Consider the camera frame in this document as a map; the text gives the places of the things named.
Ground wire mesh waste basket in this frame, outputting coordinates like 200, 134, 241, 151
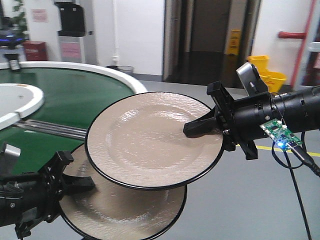
117, 65, 134, 75

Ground red fire extinguisher box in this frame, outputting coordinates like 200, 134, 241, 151
22, 40, 48, 61

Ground yellow wet floor sign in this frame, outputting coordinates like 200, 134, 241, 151
226, 29, 241, 56

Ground yellow mop bucket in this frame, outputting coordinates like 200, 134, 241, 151
247, 55, 287, 93

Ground white outer conveyor rim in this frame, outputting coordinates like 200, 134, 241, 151
0, 60, 149, 96

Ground blue lit mobile robot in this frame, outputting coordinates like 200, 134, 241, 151
0, 16, 26, 50

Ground black waste bin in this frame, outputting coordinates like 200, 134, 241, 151
106, 65, 118, 71

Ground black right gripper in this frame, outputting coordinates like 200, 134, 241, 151
183, 81, 272, 160

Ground red pipe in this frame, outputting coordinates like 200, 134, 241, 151
278, 0, 317, 88

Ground beige black-rimmed plate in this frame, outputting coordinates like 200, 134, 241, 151
85, 92, 223, 190
59, 144, 187, 240

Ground green circuit board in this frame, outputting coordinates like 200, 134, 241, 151
260, 119, 303, 151

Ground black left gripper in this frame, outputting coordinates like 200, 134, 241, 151
14, 151, 95, 238

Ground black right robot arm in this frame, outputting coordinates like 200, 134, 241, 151
183, 81, 320, 160

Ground white inner conveyor ring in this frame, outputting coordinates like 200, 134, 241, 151
0, 83, 45, 131

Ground black USB cable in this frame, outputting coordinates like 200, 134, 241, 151
271, 131, 320, 240

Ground black and grey water dispenser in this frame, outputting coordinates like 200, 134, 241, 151
54, 0, 86, 63

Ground black sensor box on rim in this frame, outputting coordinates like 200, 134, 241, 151
4, 53, 21, 72

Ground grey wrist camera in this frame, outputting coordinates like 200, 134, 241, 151
236, 62, 268, 97

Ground green circular conveyor belt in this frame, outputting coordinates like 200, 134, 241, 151
0, 68, 134, 175

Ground steel conveyor rollers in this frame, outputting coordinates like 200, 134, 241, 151
14, 119, 87, 141

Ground green potted plant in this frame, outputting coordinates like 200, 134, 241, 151
11, 0, 28, 39

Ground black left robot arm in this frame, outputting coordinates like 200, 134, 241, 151
0, 151, 95, 240

